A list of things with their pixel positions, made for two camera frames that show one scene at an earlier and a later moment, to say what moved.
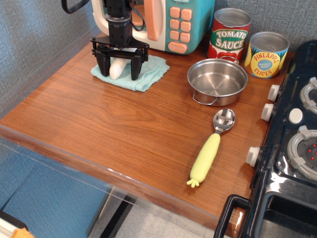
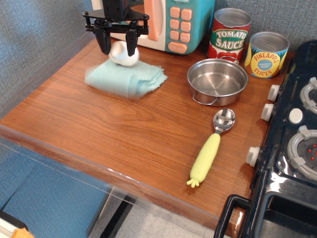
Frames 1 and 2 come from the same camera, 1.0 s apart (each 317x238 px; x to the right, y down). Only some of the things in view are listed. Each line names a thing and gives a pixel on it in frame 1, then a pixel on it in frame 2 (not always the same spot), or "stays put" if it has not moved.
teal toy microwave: [184, 27] stays put
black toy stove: [283, 167] stays put
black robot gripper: [120, 41] to [116, 16]
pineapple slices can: [266, 54] stays put
